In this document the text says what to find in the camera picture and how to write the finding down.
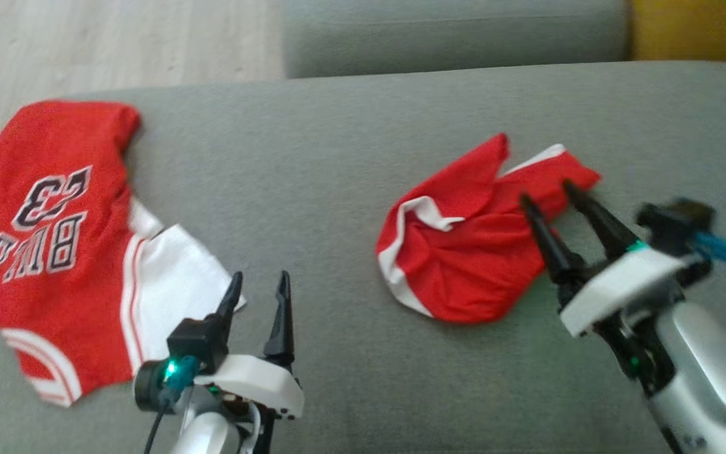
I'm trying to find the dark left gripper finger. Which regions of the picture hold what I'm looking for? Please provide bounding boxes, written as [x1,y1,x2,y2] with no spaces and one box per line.
[264,271,295,367]
[215,271,243,354]

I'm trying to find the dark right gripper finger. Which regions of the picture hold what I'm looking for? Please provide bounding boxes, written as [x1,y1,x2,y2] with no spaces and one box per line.
[519,194,586,286]
[562,180,642,261]

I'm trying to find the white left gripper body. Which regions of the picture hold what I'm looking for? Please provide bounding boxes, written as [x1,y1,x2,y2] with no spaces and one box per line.
[194,353,306,421]

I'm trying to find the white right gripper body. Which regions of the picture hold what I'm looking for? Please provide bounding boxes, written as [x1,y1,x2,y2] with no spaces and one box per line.
[558,247,704,338]

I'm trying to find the red shorts with white trim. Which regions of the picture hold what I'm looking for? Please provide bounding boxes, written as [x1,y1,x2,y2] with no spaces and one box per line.
[376,132,602,325]

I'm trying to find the red number 23 jersey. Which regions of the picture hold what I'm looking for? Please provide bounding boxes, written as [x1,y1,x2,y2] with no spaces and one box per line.
[0,100,247,408]

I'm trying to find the left camera cable teal plug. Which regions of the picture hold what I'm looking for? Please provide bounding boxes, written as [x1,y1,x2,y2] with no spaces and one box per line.
[134,358,201,454]

